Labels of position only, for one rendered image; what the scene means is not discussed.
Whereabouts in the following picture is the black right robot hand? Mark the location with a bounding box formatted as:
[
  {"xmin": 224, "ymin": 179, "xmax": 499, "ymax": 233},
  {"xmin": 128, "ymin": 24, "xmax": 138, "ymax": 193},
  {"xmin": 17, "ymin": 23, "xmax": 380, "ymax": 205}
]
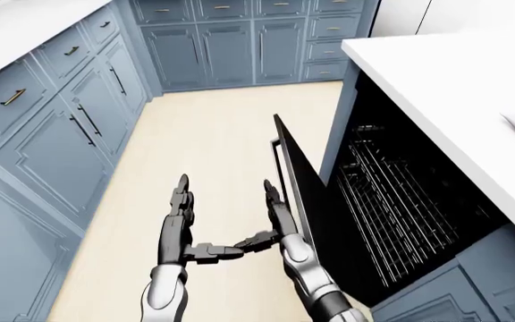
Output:
[{"xmin": 232, "ymin": 179, "xmax": 307, "ymax": 255}]

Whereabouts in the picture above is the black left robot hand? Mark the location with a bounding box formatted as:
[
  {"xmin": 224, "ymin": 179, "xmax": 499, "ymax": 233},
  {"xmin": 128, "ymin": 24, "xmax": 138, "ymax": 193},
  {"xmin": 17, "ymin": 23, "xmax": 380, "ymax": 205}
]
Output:
[{"xmin": 156, "ymin": 173, "xmax": 246, "ymax": 268}]

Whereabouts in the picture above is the black dishwasher door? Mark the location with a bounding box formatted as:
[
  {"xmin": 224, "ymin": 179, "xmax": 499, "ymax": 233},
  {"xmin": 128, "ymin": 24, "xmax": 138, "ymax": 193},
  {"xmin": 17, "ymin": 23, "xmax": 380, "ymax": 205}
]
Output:
[{"xmin": 269, "ymin": 113, "xmax": 377, "ymax": 309}]

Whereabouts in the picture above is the black dishwasher body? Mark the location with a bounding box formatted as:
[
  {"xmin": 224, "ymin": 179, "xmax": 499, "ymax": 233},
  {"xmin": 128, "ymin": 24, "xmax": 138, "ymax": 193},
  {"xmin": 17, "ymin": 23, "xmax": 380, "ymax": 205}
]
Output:
[{"xmin": 319, "ymin": 70, "xmax": 511, "ymax": 309}]

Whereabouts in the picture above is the blue long cabinet run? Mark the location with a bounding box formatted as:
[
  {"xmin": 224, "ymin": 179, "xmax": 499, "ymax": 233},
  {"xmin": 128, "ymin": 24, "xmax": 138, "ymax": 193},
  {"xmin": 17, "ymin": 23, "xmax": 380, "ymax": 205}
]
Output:
[{"xmin": 0, "ymin": 0, "xmax": 165, "ymax": 322}]

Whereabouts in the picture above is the blue island cabinet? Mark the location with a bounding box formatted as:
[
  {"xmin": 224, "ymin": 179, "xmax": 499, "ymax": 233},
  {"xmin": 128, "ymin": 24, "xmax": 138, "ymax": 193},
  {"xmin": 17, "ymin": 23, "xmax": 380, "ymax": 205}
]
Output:
[{"xmin": 318, "ymin": 62, "xmax": 515, "ymax": 322}]

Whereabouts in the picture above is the white refrigerator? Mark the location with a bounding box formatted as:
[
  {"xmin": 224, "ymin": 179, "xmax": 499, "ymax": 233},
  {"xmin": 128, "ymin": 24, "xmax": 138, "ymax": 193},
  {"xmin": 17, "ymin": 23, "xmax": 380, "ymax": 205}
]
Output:
[{"xmin": 367, "ymin": 0, "xmax": 515, "ymax": 38}]

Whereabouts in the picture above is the dishwasher door bar handle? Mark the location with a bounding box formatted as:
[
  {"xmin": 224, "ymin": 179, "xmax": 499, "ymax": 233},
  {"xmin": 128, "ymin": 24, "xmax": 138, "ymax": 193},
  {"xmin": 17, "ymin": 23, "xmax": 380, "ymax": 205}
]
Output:
[{"xmin": 269, "ymin": 138, "xmax": 295, "ymax": 211}]

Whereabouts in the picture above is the wire dishwasher rack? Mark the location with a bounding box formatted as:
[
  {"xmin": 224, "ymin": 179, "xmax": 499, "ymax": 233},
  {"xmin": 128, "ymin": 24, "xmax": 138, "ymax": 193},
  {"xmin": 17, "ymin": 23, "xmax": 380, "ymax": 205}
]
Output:
[{"xmin": 333, "ymin": 124, "xmax": 465, "ymax": 290}]

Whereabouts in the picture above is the black cabinet door handle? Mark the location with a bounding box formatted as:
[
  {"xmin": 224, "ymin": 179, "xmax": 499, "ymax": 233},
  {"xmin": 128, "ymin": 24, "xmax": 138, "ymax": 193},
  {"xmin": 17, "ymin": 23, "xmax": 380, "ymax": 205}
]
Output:
[
  {"xmin": 108, "ymin": 65, "xmax": 127, "ymax": 97},
  {"xmin": 76, "ymin": 103, "xmax": 103, "ymax": 138},
  {"xmin": 69, "ymin": 113, "xmax": 97, "ymax": 148}
]

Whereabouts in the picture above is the blue cabinet wall unit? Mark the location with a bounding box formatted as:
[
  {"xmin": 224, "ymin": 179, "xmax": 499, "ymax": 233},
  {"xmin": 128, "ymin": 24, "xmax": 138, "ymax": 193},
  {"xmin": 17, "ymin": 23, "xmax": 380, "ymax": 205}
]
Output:
[{"xmin": 128, "ymin": 0, "xmax": 382, "ymax": 95}]

